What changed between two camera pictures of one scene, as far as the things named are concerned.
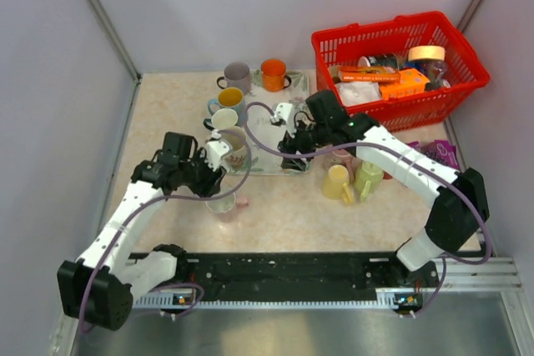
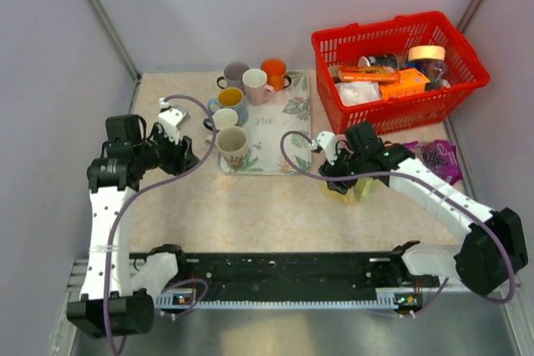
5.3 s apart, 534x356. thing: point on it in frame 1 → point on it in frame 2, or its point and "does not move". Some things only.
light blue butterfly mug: [229, 97] does not move
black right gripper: [293, 145] → [340, 185]
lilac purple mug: [236, 75] does not move
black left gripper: [210, 185] → [182, 158]
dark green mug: [221, 118] does not move
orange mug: [273, 73] does not move
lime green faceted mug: [368, 179] does not move
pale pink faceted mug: [225, 205] → [256, 89]
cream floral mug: [237, 159] does not move
